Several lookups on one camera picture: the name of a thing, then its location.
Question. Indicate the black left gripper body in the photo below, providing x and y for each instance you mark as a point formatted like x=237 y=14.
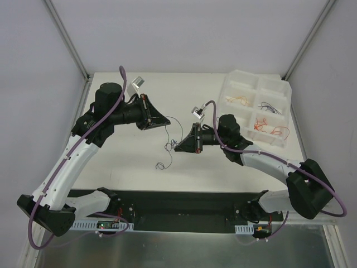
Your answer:
x=144 y=112

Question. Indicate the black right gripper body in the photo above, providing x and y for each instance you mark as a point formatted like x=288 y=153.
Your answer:
x=198 y=138

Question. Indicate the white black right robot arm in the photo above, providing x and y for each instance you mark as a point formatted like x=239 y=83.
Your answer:
x=308 y=189

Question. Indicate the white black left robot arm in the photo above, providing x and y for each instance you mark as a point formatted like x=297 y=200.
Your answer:
x=49 y=205

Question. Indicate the white compartment tray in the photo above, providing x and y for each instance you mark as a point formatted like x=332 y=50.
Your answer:
x=260 y=105

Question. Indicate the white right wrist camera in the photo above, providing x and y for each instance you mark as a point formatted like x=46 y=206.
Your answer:
x=199 y=113

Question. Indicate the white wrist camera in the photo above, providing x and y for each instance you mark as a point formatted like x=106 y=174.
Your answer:
x=134 y=86
x=199 y=113

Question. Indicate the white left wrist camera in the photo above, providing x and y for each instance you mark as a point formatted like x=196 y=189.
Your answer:
x=134 y=86

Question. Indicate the right white cable duct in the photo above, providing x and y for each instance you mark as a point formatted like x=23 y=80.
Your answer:
x=244 y=229

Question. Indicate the white cable duct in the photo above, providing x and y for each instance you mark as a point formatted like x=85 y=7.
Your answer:
x=103 y=226
x=244 y=229

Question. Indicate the aluminium right corner post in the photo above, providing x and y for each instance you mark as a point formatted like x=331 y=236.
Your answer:
x=319 y=21

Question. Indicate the aluminium corner post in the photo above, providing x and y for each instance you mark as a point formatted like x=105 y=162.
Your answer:
x=55 y=17
x=319 y=21

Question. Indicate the left white cable duct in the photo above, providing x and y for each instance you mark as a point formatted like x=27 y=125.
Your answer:
x=103 y=226

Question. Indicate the aluminium left corner post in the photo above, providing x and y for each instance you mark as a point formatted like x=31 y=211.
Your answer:
x=55 y=17

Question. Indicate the aluminium frame rail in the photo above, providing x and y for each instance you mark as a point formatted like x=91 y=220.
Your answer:
x=320 y=219

